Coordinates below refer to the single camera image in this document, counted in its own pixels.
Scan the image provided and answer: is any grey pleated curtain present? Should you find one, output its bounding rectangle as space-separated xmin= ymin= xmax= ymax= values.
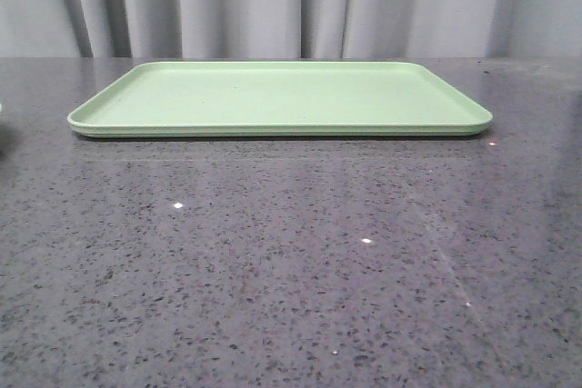
xmin=1 ymin=0 xmax=581 ymax=59

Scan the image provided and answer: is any light green plastic tray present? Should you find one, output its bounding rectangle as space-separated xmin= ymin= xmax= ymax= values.
xmin=67 ymin=61 xmax=493 ymax=138

